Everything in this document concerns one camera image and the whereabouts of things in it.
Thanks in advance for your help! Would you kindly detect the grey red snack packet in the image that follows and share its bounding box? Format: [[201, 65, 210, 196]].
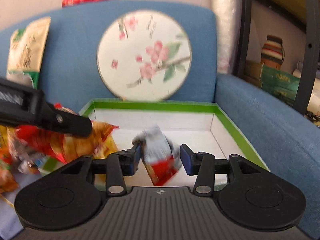
[[132, 126, 182, 186]]

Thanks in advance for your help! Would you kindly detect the red orange snack bag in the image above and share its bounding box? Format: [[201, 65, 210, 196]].
[[0, 102, 121, 194]]

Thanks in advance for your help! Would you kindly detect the green cardboard box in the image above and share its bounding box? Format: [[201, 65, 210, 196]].
[[79, 99, 268, 170]]

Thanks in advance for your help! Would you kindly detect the large grain pouch bag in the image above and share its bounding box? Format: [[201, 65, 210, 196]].
[[6, 16, 51, 89]]

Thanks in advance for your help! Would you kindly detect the blue sofa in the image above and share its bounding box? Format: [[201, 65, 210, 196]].
[[0, 0, 320, 239]]

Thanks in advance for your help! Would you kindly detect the green box on shelf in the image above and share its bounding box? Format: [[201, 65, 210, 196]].
[[244, 61, 300, 106]]

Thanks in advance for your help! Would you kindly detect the striped ceramic vase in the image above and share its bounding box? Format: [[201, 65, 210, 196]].
[[260, 35, 285, 70]]

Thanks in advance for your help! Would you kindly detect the clear plastic roll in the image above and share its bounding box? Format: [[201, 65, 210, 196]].
[[212, 0, 242, 74]]

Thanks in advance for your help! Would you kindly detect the black metal shelf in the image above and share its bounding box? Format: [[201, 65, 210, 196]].
[[233, 0, 319, 115]]

